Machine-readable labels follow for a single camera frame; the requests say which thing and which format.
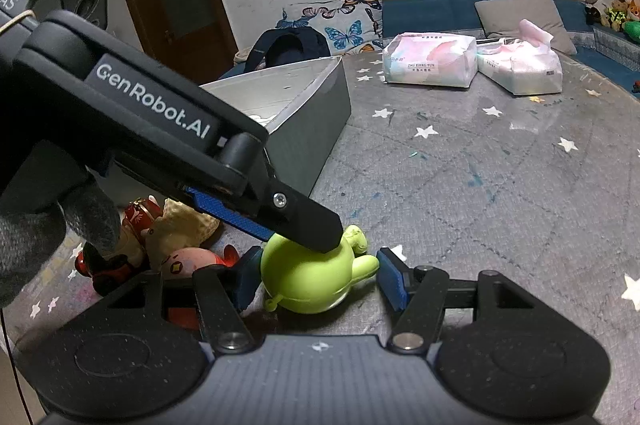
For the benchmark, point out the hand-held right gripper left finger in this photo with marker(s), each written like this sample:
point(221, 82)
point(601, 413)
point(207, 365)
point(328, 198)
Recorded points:
point(248, 281)

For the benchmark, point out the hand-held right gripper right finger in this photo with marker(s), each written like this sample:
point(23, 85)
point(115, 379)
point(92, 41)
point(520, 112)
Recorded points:
point(392, 279)

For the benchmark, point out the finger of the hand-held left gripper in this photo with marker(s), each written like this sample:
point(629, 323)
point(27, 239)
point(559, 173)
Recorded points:
point(230, 214)
point(310, 222)

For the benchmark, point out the green toy figure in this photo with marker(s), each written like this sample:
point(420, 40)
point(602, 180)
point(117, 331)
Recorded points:
point(300, 277)

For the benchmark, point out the beige shell-shaped toy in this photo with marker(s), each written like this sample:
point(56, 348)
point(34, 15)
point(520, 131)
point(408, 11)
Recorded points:
point(175, 225)

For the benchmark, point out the grey storage box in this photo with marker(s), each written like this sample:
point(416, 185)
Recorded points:
point(310, 115)

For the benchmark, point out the black white red toy figure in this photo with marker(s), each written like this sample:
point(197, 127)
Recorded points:
point(112, 272)

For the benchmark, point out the person's left hand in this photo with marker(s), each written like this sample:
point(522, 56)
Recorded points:
point(35, 245)

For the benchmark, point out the pink round toy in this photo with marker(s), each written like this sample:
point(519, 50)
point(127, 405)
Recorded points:
point(192, 261)

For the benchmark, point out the grey star-printed mat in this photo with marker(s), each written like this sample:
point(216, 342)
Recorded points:
point(475, 185)

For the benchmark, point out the dark blue backpack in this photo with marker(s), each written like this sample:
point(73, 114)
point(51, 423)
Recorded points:
point(292, 50)

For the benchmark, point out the butterfly print pillow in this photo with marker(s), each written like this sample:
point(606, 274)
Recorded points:
point(345, 22)

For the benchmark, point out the blue sofa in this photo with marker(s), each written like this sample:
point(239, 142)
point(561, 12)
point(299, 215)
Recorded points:
point(430, 12)

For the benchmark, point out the opened pink white tissue pack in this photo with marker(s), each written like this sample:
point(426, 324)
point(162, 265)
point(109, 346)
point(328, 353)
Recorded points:
point(522, 65)

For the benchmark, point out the grey pillow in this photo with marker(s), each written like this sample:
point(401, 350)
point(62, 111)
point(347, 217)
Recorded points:
point(520, 12)

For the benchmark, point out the black and white plush toy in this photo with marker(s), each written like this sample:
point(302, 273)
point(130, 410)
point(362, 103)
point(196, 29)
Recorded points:
point(594, 2)

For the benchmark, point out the green plush toy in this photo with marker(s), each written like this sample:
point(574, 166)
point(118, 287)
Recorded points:
point(632, 30)

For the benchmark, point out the brown plush toy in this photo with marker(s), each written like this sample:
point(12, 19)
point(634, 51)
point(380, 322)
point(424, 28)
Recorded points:
point(620, 7)

